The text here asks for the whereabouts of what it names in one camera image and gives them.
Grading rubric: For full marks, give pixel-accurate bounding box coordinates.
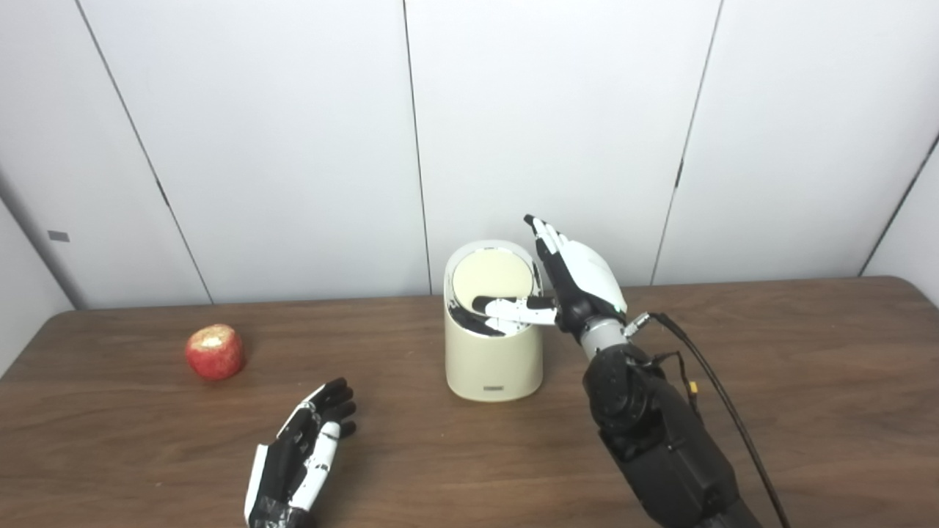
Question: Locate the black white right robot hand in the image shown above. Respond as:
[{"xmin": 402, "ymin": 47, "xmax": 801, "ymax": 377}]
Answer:
[{"xmin": 472, "ymin": 214, "xmax": 629, "ymax": 342}]

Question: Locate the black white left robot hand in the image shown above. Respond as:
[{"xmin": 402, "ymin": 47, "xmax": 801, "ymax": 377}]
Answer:
[{"xmin": 244, "ymin": 378, "xmax": 358, "ymax": 528}]

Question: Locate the round cream bin lid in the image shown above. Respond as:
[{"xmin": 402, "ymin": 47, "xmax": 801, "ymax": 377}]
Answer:
[{"xmin": 452, "ymin": 248, "xmax": 536, "ymax": 318}]

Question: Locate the red apple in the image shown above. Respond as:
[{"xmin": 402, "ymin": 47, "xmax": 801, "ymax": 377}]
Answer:
[{"xmin": 185, "ymin": 324, "xmax": 246, "ymax": 382}]

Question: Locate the cream-colored bin body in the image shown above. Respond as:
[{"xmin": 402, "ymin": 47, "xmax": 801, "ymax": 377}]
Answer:
[{"xmin": 443, "ymin": 240, "xmax": 544, "ymax": 403}]

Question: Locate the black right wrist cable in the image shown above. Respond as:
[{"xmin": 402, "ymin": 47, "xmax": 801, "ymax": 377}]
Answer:
[{"xmin": 624, "ymin": 312, "xmax": 792, "ymax": 528}]

